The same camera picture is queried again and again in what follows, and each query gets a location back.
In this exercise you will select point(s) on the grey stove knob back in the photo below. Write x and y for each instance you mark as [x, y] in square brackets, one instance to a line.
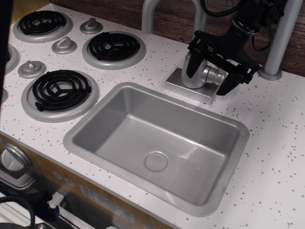
[91, 27]

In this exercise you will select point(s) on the grey stove knob middle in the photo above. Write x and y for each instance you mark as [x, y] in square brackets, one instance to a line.
[64, 46]

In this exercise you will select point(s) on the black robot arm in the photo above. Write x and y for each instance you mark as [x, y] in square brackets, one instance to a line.
[253, 15]

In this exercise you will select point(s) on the black coil burner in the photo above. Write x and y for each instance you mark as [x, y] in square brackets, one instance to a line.
[113, 50]
[42, 26]
[59, 96]

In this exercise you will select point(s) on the grey oven dial knob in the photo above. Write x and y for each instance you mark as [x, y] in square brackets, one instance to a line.
[13, 161]

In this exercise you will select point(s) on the grey toy sink basin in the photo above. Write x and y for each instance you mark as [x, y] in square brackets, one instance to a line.
[181, 153]

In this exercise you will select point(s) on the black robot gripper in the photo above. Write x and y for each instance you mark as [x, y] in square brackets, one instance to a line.
[225, 51]

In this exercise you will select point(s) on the grey vertical support pole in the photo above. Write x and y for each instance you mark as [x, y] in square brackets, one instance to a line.
[271, 70]

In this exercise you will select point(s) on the grey stove knob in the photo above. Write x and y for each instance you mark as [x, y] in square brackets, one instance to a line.
[91, 27]
[32, 69]
[64, 46]

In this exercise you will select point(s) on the grey stove knob front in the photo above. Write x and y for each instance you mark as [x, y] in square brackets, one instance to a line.
[32, 69]

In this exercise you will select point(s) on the black coil burner front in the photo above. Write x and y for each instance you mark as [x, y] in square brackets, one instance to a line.
[59, 96]

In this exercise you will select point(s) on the silver faucet lever handle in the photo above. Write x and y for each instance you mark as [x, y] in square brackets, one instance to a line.
[213, 76]

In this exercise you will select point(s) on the black coil burner back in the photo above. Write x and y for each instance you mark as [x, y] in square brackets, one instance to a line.
[42, 26]

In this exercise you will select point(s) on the silver faucet base and spout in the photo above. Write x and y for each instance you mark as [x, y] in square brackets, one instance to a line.
[179, 82]

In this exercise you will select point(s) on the black coil burner middle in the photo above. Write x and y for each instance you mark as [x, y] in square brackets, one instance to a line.
[113, 50]

